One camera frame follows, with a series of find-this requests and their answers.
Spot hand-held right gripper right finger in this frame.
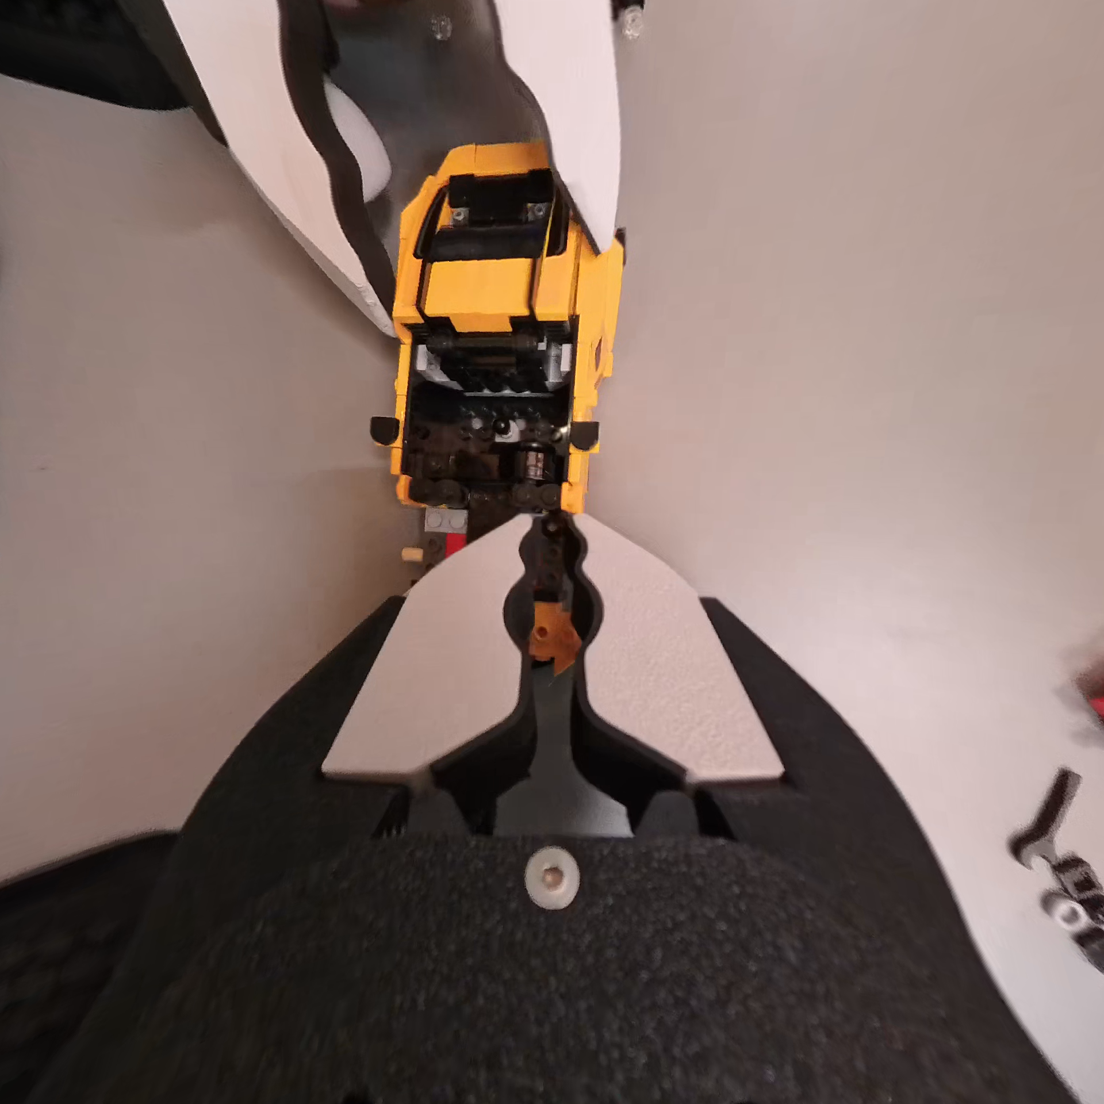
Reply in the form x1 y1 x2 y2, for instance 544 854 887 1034
563 515 786 822

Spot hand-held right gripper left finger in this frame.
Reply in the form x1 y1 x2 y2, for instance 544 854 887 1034
320 513 542 822

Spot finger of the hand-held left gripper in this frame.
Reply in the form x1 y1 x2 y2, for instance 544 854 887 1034
160 0 400 339
494 0 624 253

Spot yellow toy brick car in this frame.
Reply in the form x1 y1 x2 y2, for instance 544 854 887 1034
369 140 626 604

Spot person's left forearm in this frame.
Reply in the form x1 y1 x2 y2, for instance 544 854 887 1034
0 0 139 109

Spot black toy wrench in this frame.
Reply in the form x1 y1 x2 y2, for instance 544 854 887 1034
1007 767 1083 872

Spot pile of small toy bricks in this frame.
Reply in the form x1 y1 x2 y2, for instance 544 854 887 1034
1040 848 1104 971

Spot person's black clothing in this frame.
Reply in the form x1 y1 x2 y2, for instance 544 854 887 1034
0 826 183 1104

